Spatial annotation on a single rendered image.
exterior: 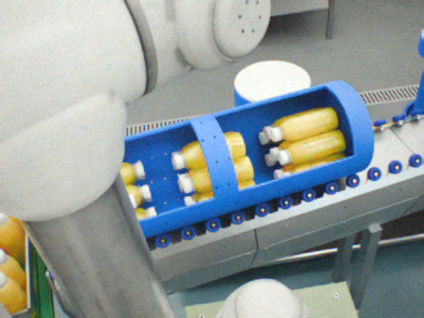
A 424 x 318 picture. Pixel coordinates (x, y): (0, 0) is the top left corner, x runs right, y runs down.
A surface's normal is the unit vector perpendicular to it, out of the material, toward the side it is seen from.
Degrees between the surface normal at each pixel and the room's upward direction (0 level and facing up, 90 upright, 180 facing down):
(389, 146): 0
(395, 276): 0
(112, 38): 72
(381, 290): 0
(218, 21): 77
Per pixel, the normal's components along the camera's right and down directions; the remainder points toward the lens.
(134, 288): 0.73, 0.32
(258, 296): 0.01, -0.76
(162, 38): 0.52, 0.43
